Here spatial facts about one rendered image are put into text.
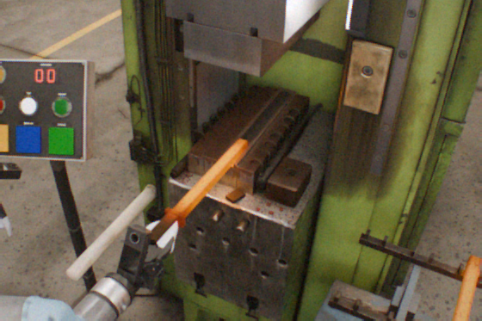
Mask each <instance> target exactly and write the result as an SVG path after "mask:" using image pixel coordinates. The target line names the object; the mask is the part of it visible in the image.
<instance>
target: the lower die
mask: <svg viewBox="0 0 482 321"><path fill-rule="evenodd" d="M248 91H249V94H248V95H246V93H245V94H243V96H242V102H239V100H240V99H239V100H238V101H237V102H236V103H235V109H233V107H232V108H230V109H229V110H228V116H226V113H225V114H224V115H223V116H222V117H221V118H220V121H221V124H220V125H219V122H217V123H216V124H215V125H213V132H211V129H210V130H209V131H208V132H207V133H206V134H205V138H206V140H205V141H204V137H203V138H202V139H201V140H200V141H198V142H197V143H196V144H195V145H194V146H193V147H192V148H191V149H190V151H189V152H188V171H191V172H192V173H195V174H197V175H200V176H204V175H205V174H206V173H207V171H209V170H210V169H211V168H212V167H213V166H214V165H215V164H216V163H217V162H218V161H219V159H220V158H221V157H222V156H223V155H224V154H225V153H226V152H227V151H228V150H229V149H230V148H231V147H232V146H233V145H234V144H235V141H237V140H238V139H240V138H241V137H242V136H243V135H244V133H245V132H246V131H247V130H248V129H249V128H250V126H251V125H252V124H253V123H254V121H255V120H256V119H257V118H258V117H259V116H260V114H261V113H262V112H263V111H264V110H265V109H266V108H267V106H268V105H269V104H270V103H271V102H272V101H273V100H274V99H275V97H276V96H278V95H279V94H280V93H281V91H284V92H287V93H291V95H290V96H289V97H288V98H287V99H286V100H285V102H284V103H282V105H281V107H280V108H279V109H278V110H277V111H276V112H275V113H274V115H273V116H272V117H271V118H270V120H269V121H268V123H267V125H265V126H264V127H263V129H262V130H261V131H260V132H259V134H258V135H257V136H256V137H255V138H254V139H253V140H252V141H251V143H250V144H249V145H248V146H247V148H246V149H245V150H244V152H243V153H242V154H241V155H240V156H239V157H238V158H237V159H236V160H235V163H234V165H233V167H231V168H230V169H229V170H228V171H227V172H226V173H225V174H224V175H223V176H222V177H221V178H220V179H219V181H218V182H220V183H222V184H224V185H226V186H229V187H234V188H239V189H241V190H242V191H244V192H247V193H250V194H253V193H254V191H255V190H256V188H257V187H256V179H257V178H258V177H259V175H260V173H261V168H262V165H261V163H260V162H259V161H257V160H253V161H252V163H251V162H250V161H251V159H252V158H253V157H257V158H259V159H261V160H262V161H263V164H264V168H263V170H265V168H266V166H267V162H268V153H267V152H266V151H260V154H257V152H258V150H259V149H262V148H263V149H266V150H268V152H269V153H270V160H271V158H272V157H273V156H274V154H275V145H274V143H272V142H268V143H267V144H266V145H265V141H267V140H273V141H275V142H276V144H277V146H278V147H277V151H279V149H280V147H281V140H282V138H281V135H280V134H278V133H275V134H274V135H273V137H271V133H272V132H274V131H278V132H280V133H282V134H283V142H284V141H285V140H286V137H287V127H285V126H284V125H281V126H280V128H278V125H280V124H281V123H283V124H286V125H288V126H289V128H290V133H291V132H292V129H293V127H294V121H293V120H292V119H291V118H286V119H285V120H283V118H284V116H286V115H291V116H293V117H294V118H295V120H296V125H297V122H298V119H299V113H298V112H297V111H293V110H292V112H291V113H289V110H291V109H292V108H296V109H298V110H299V111H300V112H301V116H300V118H302V117H306V115H307V114H308V107H309V100H310V98H309V97H306V96H301V95H297V94H296V91H293V90H288V89H285V88H282V87H281V88H280V89H276V88H272V87H269V86H266V87H265V88H263V87H260V86H256V85H254V84H253V85H252V86H251V87H250V89H249V90H248ZM290 133H289V134H290Z"/></svg>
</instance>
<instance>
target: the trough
mask: <svg viewBox="0 0 482 321"><path fill-rule="evenodd" d="M290 95H291V93H287V92H284V91H281V93H280V94H279V95H278V96H276V97H275V99H274V100H273V101H272V102H271V103H270V104H269V105H268V106H267V108H266V109H265V110H264V111H263V112H262V113H261V114H260V116H259V117H258V118H257V119H256V120H255V121H254V123H253V124H252V125H251V126H250V128H249V129H248V130H247V131H246V132H245V133H244V135H243V136H242V137H241V138H240V139H242V140H245V141H249V142H248V145H249V144H250V143H251V141H252V140H253V139H254V138H255V137H256V136H257V135H258V134H259V132H260V131H261V130H262V129H263V127H264V126H265V125H267V123H268V121H269V120H270V118H271V117H272V116H273V115H274V113H275V112H276V111H277V110H278V109H279V108H280V107H281V105H282V103H284V102H285V100H286V99H287V98H288V97H289V96H290Z"/></svg>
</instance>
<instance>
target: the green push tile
mask: <svg viewBox="0 0 482 321"><path fill-rule="evenodd" d="M49 154H51V155H68V156H73V155H75V128H68V127H49Z"/></svg>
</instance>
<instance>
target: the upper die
mask: <svg viewBox="0 0 482 321"><path fill-rule="evenodd" d="M319 13H320V9H319V10H318V11H317V12H316V13H315V14H314V15H313V16H312V17H311V18H310V19H309V20H308V21H307V22H305V23H304V25H303V26H302V27H301V28H299V29H298V30H297V31H296V32H295V34H292V35H291V36H290V37H289V38H288V39H287V41H286V42H284V43H281V42H278V41H273V40H265V39H262V38H258V30H257V31H256V32H254V33H253V34H252V35H248V34H242V33H238V32H232V31H228V30H225V29H222V28H216V27H212V26H205V25H202V24H199V23H195V21H194V18H193V19H191V20H190V21H188V22H186V21H184V22H183V23H184V25H183V43H184V57H186V58H189V59H194V60H198V61H203V62H207V63H209V64H212V65H217V66H221V67H224V68H226V69H230V70H236V71H241V72H244V73H248V74H251V75H253V76H257V77H260V76H261V75H262V74H263V73H264V72H265V71H266V70H267V69H268V68H269V67H270V66H271V65H272V64H273V63H274V62H275V61H276V60H277V59H278V58H279V57H280V56H281V55H282V54H283V53H284V52H285V51H286V50H287V49H288V48H289V47H290V46H291V45H292V44H293V43H294V42H295V41H296V40H297V39H298V38H299V37H300V36H301V35H302V34H303V33H304V32H305V31H306V30H307V29H308V28H309V27H310V26H311V25H312V24H313V23H314V22H315V21H316V20H317V19H318V18H319V17H320V14H319Z"/></svg>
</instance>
